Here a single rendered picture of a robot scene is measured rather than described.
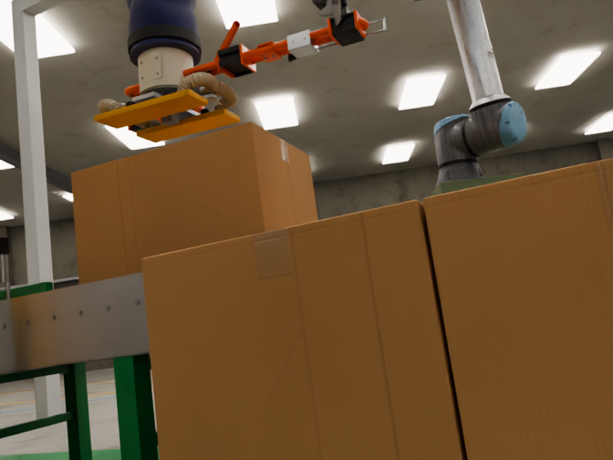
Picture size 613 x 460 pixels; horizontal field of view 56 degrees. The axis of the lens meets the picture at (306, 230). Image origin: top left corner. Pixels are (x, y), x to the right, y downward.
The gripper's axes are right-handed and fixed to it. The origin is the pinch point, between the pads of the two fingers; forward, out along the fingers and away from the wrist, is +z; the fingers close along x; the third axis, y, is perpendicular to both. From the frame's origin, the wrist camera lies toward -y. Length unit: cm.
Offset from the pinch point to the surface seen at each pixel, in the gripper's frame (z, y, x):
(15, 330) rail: 69, 91, 36
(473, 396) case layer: 88, -31, 80
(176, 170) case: 33, 47, 19
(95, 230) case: 44, 76, 20
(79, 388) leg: 91, 138, -31
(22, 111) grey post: -108, 306, -158
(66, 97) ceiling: -276, 540, -436
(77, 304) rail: 65, 69, 36
